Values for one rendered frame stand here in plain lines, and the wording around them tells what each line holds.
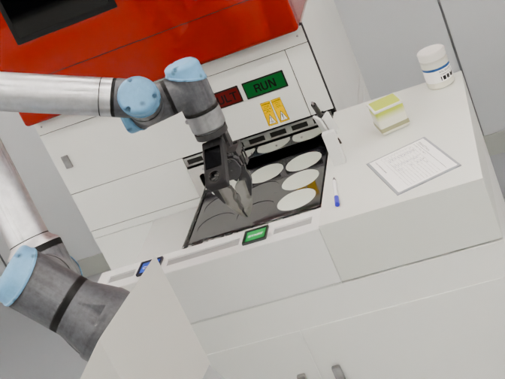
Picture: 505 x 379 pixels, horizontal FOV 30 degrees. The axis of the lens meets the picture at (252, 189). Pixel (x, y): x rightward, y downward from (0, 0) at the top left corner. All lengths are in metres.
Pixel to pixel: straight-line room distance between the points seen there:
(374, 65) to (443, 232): 2.15
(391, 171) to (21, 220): 0.79
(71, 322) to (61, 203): 2.86
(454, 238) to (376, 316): 0.25
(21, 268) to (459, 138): 0.98
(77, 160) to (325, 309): 0.97
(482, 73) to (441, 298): 2.15
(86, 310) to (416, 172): 0.76
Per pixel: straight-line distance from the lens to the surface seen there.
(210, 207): 2.46
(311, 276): 2.04
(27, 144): 4.51
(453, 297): 2.06
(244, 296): 2.09
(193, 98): 1.92
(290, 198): 2.31
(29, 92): 1.82
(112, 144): 2.69
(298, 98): 2.53
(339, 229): 1.98
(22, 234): 1.93
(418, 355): 2.15
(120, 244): 2.83
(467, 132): 2.14
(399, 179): 2.03
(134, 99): 1.77
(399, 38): 4.03
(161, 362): 1.82
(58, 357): 4.19
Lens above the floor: 1.83
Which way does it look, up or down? 22 degrees down
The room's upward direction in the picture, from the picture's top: 24 degrees counter-clockwise
